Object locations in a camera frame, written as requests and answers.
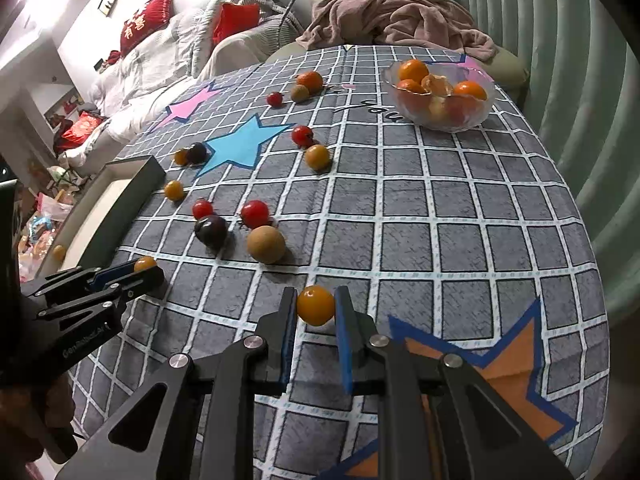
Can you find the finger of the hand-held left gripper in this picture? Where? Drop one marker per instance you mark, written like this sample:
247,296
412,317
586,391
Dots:
112,277
140,287

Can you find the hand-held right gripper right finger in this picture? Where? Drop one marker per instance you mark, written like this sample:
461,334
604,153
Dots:
345,345

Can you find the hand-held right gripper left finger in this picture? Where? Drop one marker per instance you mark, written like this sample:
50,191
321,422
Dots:
287,345

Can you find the orange cherry tomato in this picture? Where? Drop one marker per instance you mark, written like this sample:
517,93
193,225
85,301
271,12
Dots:
174,190
315,305
180,156
317,156
145,263

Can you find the dark purple cherry tomato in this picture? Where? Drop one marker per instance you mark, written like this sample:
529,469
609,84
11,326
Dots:
197,152
210,230

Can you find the red cherry tomato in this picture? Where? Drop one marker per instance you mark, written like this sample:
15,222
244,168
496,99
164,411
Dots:
274,98
202,208
255,213
302,135

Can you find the white tray with dark rim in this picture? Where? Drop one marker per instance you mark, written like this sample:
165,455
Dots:
137,177

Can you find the person's left hand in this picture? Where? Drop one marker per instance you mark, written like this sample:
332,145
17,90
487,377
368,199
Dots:
57,402

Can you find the pile of snack bags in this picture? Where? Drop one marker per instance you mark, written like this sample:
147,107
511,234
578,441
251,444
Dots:
45,215

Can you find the red embroidered cushion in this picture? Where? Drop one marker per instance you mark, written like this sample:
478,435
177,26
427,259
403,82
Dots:
80,130

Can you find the white covered sofa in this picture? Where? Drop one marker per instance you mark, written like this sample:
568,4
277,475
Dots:
150,75

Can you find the clear glass bowl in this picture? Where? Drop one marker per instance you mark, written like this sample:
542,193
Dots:
440,117

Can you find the large red printed pillow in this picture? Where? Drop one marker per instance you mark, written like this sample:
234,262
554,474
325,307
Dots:
145,17

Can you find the orange tomato far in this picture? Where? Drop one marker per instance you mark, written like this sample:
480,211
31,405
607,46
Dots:
310,81

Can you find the peeled tangerine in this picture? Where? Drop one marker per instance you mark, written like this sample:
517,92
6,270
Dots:
436,85

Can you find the plain red pillow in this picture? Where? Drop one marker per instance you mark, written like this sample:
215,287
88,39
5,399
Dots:
234,20

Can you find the grey striped quilt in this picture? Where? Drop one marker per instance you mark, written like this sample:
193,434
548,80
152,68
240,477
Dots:
280,30

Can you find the pink blanket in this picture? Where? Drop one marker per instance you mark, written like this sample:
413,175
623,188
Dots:
400,22

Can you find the pale green curtain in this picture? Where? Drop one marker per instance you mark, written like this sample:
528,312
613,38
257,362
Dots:
560,60

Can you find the framed wall picture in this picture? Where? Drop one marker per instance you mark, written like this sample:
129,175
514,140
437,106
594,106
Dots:
107,2

